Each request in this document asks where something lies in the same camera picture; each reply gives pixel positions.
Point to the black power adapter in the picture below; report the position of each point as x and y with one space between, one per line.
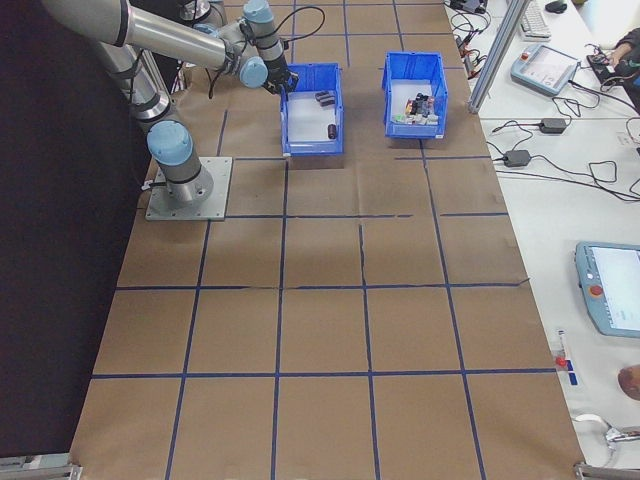
517 158
552 125

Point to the aluminium desk post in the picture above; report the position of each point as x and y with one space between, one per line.
495 55

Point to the black frame cover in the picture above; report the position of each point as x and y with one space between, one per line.
50 250

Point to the green push button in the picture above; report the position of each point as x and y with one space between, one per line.
400 118

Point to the metal clamp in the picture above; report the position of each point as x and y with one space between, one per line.
617 435

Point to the white keyboard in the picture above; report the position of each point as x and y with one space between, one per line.
535 22

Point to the black desk device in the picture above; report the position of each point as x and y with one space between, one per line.
467 5

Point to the person's hand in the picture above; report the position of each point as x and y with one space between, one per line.
625 48

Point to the blue bin with black cylinders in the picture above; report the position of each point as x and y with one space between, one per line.
312 148

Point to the black orange usb hub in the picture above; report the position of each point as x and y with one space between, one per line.
460 42
472 62

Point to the brown round object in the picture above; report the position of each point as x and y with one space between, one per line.
631 382

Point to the black switch block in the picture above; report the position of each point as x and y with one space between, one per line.
425 101

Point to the white strip with red ball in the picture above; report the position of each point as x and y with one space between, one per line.
562 360

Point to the light blue teach pendant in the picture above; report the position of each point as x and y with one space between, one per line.
615 290
545 70

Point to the aluminium profile bar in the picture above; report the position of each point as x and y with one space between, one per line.
610 472
50 472

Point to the aluminium frame bar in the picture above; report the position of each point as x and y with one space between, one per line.
161 70

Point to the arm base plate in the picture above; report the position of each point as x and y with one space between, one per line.
220 200

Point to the black cylinder part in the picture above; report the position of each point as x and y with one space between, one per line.
331 131
320 95
329 101

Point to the black computer mouse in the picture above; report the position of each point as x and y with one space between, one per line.
555 6

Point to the white switch block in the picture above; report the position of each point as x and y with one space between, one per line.
416 120

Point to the grey switch block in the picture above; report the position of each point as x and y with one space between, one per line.
431 118

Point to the dark sleeved forearm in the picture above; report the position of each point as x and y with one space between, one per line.
634 70

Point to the blue bin with buttons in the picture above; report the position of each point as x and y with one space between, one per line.
415 65

